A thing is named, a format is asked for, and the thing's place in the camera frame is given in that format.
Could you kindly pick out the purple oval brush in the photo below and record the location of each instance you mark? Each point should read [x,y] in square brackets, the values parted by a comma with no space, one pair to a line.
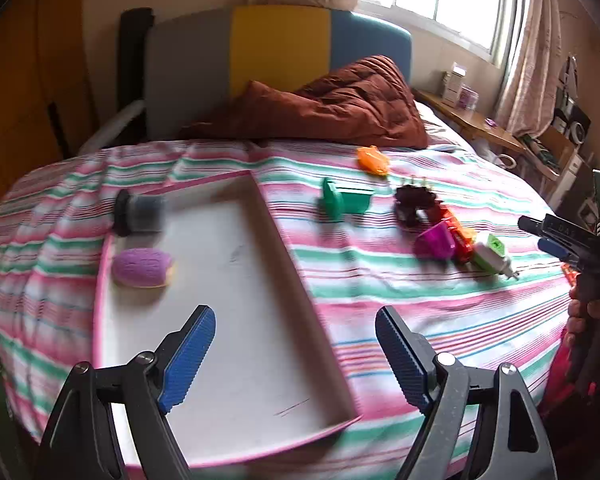
[142,268]

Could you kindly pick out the white tray with pink rim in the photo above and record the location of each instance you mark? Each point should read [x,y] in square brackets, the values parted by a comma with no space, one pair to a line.
[230,310]

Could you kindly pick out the orange plastic rack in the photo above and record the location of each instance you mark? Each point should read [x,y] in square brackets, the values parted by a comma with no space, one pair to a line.
[570,275]

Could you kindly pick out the orange wooden wardrobe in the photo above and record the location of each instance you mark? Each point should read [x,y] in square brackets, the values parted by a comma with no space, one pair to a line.
[25,85]

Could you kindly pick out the purple jar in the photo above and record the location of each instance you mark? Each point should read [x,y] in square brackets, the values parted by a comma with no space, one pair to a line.
[468,99]

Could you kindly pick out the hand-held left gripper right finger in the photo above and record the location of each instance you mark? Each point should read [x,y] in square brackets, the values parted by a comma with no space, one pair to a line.
[405,355]

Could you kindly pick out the white and green charger plug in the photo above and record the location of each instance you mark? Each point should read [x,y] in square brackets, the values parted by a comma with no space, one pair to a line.
[492,255]

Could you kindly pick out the dark brown bristle brush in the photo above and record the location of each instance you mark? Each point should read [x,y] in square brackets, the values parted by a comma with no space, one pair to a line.
[415,202]

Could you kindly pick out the green plastic toy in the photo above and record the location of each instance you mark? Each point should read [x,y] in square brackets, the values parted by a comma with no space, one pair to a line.
[347,199]

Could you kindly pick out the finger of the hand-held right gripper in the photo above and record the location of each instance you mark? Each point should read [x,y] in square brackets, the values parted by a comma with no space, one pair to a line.
[555,249]
[555,226]

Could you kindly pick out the person's right hand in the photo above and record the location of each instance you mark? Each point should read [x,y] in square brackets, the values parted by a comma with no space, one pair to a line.
[576,312]

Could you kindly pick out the grey cylinder with black cap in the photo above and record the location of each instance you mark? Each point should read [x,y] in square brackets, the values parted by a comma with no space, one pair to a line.
[142,212]

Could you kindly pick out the grey yellow blue headboard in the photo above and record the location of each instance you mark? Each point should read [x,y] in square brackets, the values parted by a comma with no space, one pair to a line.
[275,50]

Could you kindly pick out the orange joined cubes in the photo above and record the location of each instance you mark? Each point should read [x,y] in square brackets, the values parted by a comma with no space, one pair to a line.
[464,240]

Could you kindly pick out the magenta plastic toy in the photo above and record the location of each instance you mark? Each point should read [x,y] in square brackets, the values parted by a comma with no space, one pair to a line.
[436,242]

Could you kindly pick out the striped bedsheet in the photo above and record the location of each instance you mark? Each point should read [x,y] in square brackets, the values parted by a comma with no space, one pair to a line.
[380,290]

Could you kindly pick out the white bed rail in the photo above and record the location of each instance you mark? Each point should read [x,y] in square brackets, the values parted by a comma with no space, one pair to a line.
[115,125]

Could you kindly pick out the cluttered shelf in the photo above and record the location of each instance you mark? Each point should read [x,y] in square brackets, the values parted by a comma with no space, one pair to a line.
[560,130]

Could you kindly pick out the red garment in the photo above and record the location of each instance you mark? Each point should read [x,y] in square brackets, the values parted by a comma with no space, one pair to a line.
[560,390]

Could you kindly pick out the brown quilt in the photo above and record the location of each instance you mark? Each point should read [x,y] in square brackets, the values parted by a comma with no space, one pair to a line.
[340,105]

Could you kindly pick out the white carton box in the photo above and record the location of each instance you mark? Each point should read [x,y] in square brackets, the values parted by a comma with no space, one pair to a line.
[452,85]

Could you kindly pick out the wooden bedside table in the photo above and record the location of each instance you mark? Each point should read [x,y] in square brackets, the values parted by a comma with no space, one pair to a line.
[475,122]

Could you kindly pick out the orange plastic toy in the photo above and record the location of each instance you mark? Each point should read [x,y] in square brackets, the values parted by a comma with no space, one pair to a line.
[373,161]

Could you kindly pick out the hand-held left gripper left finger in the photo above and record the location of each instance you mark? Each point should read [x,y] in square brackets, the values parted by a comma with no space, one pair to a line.
[192,355]

